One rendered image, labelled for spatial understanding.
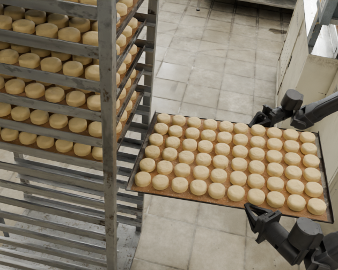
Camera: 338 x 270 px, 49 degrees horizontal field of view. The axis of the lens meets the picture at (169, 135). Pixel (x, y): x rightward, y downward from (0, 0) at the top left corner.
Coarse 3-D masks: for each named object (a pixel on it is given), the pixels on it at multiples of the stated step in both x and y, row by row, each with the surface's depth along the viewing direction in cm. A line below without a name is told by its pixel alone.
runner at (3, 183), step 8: (0, 184) 119; (8, 184) 118; (16, 184) 118; (24, 184) 121; (32, 192) 119; (40, 192) 118; (48, 192) 117; (56, 192) 117; (64, 200) 118; (72, 200) 117; (80, 200) 116; (88, 200) 116; (96, 200) 119; (104, 208) 117
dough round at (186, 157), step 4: (180, 152) 121; (184, 152) 121; (188, 152) 121; (180, 156) 119; (184, 156) 119; (188, 156) 119; (192, 156) 119; (180, 160) 119; (184, 160) 118; (188, 160) 118; (192, 160) 119
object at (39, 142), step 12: (132, 96) 130; (132, 108) 128; (120, 120) 121; (0, 132) 112; (12, 132) 110; (24, 132) 111; (120, 132) 118; (24, 144) 110; (36, 144) 110; (48, 144) 108; (60, 144) 108; (72, 144) 109; (84, 156) 108; (96, 156) 107
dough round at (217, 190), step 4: (212, 184) 110; (216, 184) 110; (220, 184) 110; (212, 188) 109; (216, 188) 109; (220, 188) 109; (224, 188) 109; (208, 192) 110; (212, 192) 108; (216, 192) 108; (220, 192) 108; (224, 192) 108; (212, 196) 108; (216, 196) 108; (220, 196) 108
